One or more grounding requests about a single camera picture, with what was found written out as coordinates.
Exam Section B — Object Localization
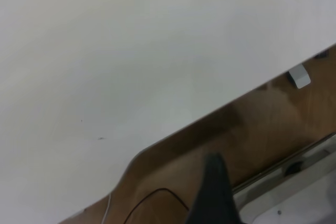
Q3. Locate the white block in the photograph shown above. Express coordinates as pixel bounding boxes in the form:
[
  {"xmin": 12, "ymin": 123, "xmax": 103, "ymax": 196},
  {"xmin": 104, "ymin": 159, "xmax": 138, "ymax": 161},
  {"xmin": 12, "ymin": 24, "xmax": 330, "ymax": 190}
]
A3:
[{"xmin": 288, "ymin": 63, "xmax": 312, "ymax": 90}]

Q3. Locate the thin white wire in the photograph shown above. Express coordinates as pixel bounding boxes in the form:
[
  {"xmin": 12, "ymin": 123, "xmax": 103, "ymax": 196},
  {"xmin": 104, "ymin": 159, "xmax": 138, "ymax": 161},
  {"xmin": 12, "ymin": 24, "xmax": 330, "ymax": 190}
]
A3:
[{"xmin": 102, "ymin": 193, "xmax": 112, "ymax": 224}]

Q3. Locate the grey white frame base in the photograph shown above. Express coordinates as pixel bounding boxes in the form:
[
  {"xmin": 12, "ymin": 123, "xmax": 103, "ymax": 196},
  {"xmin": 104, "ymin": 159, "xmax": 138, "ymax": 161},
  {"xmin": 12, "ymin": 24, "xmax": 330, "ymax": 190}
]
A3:
[{"xmin": 232, "ymin": 133, "xmax": 336, "ymax": 224}]

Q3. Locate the thin black floor cable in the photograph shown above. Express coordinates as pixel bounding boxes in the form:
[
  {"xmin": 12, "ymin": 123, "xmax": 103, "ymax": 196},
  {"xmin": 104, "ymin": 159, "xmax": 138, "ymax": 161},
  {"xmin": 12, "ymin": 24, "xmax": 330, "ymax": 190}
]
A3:
[{"xmin": 122, "ymin": 187, "xmax": 191, "ymax": 224}]

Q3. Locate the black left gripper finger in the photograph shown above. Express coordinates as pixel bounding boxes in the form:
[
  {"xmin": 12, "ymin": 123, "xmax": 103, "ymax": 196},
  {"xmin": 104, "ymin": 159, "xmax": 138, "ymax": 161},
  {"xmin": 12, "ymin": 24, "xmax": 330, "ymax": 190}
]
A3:
[{"xmin": 184, "ymin": 152, "xmax": 244, "ymax": 224}]

